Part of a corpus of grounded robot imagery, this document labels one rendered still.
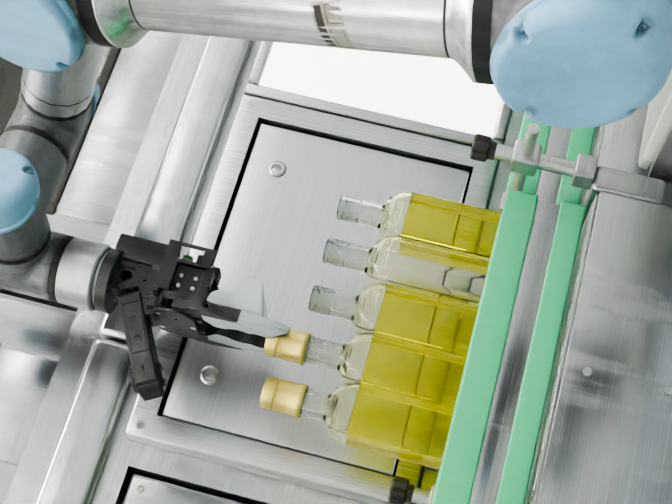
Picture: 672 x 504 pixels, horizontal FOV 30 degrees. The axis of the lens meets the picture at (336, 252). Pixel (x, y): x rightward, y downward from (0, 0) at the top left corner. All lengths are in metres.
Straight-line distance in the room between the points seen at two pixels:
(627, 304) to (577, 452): 0.16
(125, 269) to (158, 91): 0.39
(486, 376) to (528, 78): 0.42
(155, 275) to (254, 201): 0.23
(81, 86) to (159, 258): 0.21
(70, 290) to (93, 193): 0.29
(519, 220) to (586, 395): 0.19
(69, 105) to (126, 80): 0.39
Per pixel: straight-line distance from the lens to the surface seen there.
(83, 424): 1.48
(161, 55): 1.73
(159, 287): 1.34
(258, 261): 1.52
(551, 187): 1.39
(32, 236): 1.34
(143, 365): 1.33
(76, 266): 1.37
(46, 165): 1.34
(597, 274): 1.23
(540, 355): 1.21
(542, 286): 1.24
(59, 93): 1.31
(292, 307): 1.50
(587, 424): 1.17
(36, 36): 0.97
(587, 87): 0.85
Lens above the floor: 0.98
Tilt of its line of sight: 6 degrees up
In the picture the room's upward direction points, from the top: 76 degrees counter-clockwise
